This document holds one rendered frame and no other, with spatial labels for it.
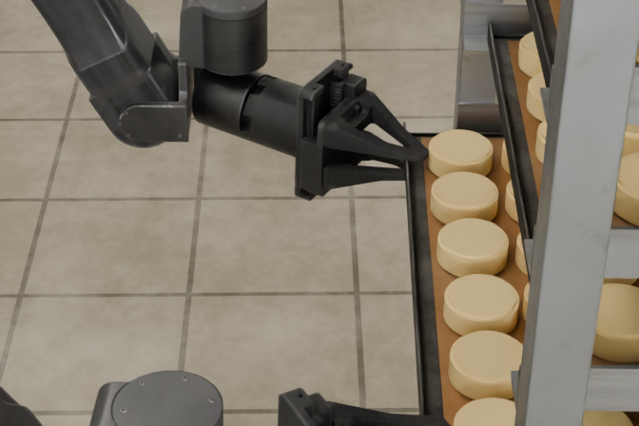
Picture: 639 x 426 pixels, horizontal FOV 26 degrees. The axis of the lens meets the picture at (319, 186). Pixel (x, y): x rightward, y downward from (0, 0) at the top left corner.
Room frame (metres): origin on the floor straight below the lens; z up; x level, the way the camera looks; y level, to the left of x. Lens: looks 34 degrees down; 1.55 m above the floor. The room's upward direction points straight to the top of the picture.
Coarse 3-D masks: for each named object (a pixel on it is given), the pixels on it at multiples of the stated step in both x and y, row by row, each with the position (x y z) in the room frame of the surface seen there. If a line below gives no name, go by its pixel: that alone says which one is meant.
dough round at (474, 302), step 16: (448, 288) 0.73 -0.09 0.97; (464, 288) 0.73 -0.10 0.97; (480, 288) 0.73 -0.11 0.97; (496, 288) 0.73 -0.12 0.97; (512, 288) 0.73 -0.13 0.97; (448, 304) 0.71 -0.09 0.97; (464, 304) 0.71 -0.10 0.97; (480, 304) 0.71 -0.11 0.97; (496, 304) 0.71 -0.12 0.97; (512, 304) 0.71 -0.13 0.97; (448, 320) 0.71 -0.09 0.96; (464, 320) 0.70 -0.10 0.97; (480, 320) 0.70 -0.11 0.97; (496, 320) 0.70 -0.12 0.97; (512, 320) 0.71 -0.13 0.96
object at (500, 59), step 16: (496, 48) 0.94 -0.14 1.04; (496, 64) 0.89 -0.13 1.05; (496, 80) 0.88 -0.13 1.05; (512, 80) 0.89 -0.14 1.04; (512, 96) 0.86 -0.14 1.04; (512, 112) 0.84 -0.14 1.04; (512, 128) 0.82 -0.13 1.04; (512, 144) 0.78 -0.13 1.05; (512, 160) 0.76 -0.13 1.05; (528, 160) 0.78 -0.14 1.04; (512, 176) 0.76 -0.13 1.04; (528, 176) 0.76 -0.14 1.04; (528, 192) 0.74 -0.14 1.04; (528, 208) 0.72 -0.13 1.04; (528, 224) 0.71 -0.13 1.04; (528, 272) 0.66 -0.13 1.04
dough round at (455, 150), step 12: (444, 132) 0.93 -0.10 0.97; (456, 132) 0.93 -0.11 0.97; (468, 132) 0.93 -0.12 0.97; (432, 144) 0.91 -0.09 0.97; (444, 144) 0.91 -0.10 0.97; (456, 144) 0.91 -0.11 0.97; (468, 144) 0.91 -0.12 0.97; (480, 144) 0.91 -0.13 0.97; (432, 156) 0.90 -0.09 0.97; (444, 156) 0.89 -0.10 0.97; (456, 156) 0.89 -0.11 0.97; (468, 156) 0.89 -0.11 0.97; (480, 156) 0.89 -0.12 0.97; (492, 156) 0.90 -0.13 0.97; (432, 168) 0.90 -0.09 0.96; (444, 168) 0.89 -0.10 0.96; (456, 168) 0.88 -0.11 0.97; (468, 168) 0.88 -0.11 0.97; (480, 168) 0.89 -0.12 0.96
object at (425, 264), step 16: (416, 176) 0.89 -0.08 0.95; (416, 192) 0.87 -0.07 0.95; (416, 208) 0.85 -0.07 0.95; (416, 224) 0.83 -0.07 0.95; (416, 240) 0.81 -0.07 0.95; (416, 256) 0.79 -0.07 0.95; (416, 272) 0.77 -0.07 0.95; (416, 288) 0.76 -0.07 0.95; (432, 288) 0.76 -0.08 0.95; (416, 304) 0.72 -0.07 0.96; (432, 304) 0.74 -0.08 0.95; (416, 320) 0.70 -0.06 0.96; (432, 320) 0.72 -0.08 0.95; (416, 336) 0.69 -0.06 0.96; (432, 336) 0.70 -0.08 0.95; (416, 352) 0.68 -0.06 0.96; (432, 352) 0.69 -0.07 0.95; (416, 368) 0.67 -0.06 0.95; (432, 368) 0.67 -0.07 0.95; (432, 384) 0.66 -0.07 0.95; (432, 400) 0.64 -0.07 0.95
